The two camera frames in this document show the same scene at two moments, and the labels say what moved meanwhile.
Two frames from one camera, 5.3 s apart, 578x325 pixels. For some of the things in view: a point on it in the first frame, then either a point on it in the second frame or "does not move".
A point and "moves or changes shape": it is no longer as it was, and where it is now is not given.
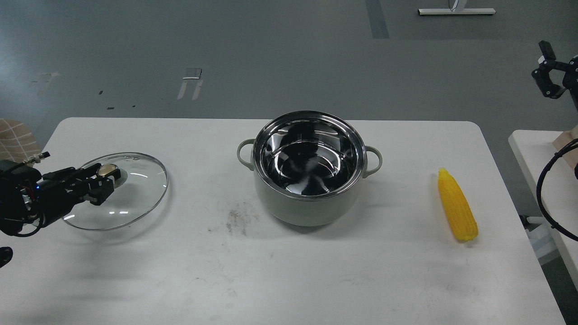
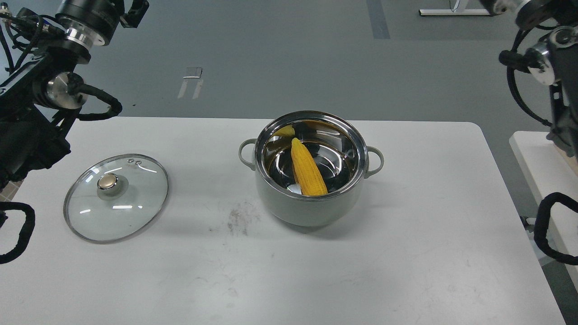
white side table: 534,150 does not move
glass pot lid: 142,184 moves or changes shape
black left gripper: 29,200 → 91,23
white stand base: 440,11 does not move
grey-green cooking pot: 309,166 does not move
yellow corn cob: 459,211 → 309,178
